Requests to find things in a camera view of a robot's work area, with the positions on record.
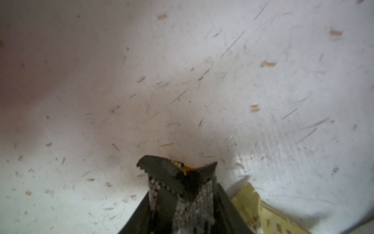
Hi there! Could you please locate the yellow cookie packet top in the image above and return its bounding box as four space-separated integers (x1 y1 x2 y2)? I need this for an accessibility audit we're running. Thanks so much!
225 176 310 234

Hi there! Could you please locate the black cookie packet top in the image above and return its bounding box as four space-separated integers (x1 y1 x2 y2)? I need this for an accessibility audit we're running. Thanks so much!
137 155 218 201

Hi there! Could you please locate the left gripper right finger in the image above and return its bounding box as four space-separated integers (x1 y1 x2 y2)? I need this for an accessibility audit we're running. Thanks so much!
201 180 253 234

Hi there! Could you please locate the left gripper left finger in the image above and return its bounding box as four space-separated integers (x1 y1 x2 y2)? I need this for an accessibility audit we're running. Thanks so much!
119 178 159 234

